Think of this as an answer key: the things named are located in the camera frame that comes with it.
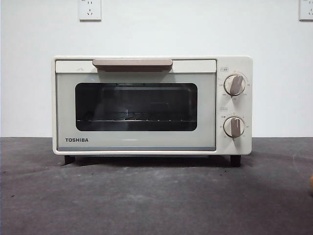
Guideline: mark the golden brown bread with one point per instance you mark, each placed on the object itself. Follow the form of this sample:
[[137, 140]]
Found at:
[[311, 178]]

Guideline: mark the cream oven knob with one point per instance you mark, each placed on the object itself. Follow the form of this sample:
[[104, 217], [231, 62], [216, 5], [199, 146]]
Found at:
[[234, 85], [234, 126]]

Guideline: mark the black oven foot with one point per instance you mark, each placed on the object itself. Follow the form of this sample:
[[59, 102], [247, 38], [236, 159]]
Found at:
[[69, 159], [235, 160]]

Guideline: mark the cream toaster oven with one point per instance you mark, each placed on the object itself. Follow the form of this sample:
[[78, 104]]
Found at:
[[248, 107]]

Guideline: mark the white wall socket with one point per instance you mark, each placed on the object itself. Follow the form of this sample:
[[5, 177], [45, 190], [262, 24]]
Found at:
[[89, 11], [306, 11]]

